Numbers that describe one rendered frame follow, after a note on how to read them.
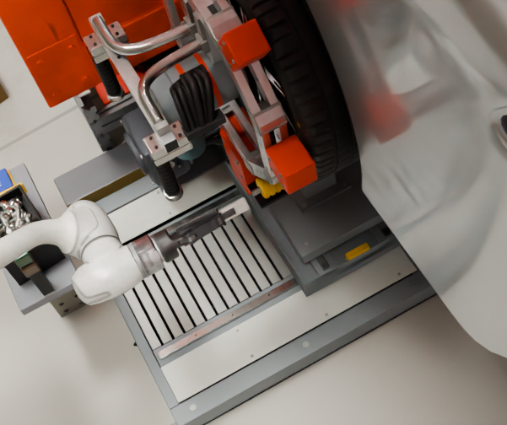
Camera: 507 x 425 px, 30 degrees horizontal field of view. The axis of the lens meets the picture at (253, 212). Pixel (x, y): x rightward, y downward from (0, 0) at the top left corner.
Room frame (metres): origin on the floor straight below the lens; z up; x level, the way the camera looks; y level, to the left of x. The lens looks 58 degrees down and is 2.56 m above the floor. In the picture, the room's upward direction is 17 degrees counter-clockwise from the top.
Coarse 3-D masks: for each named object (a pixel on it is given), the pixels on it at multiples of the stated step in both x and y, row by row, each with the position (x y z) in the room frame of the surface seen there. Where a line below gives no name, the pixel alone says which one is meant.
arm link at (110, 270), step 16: (96, 240) 1.22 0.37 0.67; (112, 240) 1.21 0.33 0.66; (96, 256) 1.17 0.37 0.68; (112, 256) 1.16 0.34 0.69; (128, 256) 1.15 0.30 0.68; (80, 272) 1.14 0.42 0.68; (96, 272) 1.13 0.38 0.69; (112, 272) 1.12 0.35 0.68; (128, 272) 1.12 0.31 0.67; (80, 288) 1.11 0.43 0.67; (96, 288) 1.10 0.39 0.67; (112, 288) 1.09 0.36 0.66; (128, 288) 1.10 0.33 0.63
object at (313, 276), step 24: (240, 192) 1.61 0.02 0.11; (264, 216) 1.48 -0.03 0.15; (288, 240) 1.37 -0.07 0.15; (360, 240) 1.31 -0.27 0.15; (384, 240) 1.27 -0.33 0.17; (288, 264) 1.31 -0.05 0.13; (312, 264) 1.27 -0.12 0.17; (336, 264) 1.26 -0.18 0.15; (360, 264) 1.25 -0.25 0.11; (312, 288) 1.21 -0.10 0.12
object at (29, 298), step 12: (24, 168) 1.66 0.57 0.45; (24, 180) 1.62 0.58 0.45; (36, 192) 1.57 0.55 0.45; (36, 204) 1.53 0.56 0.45; (48, 216) 1.48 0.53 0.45; (60, 264) 1.33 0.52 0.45; (72, 264) 1.32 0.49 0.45; (48, 276) 1.30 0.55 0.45; (60, 276) 1.29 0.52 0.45; (72, 276) 1.28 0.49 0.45; (12, 288) 1.30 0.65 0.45; (24, 288) 1.29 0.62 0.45; (36, 288) 1.28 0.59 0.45; (60, 288) 1.26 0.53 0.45; (72, 288) 1.26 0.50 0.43; (24, 300) 1.25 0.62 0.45; (36, 300) 1.24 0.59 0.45; (48, 300) 1.24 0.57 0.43; (24, 312) 1.23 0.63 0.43
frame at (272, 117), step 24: (168, 0) 1.67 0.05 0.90; (192, 0) 1.43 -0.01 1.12; (216, 0) 1.41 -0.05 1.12; (216, 24) 1.34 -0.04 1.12; (240, 24) 1.34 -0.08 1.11; (240, 72) 1.27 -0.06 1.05; (240, 96) 1.26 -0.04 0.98; (264, 96) 1.25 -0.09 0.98; (240, 120) 1.48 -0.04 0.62; (264, 120) 1.20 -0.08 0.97; (240, 144) 1.41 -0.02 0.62; (264, 144) 1.19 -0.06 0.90; (264, 168) 1.21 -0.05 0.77
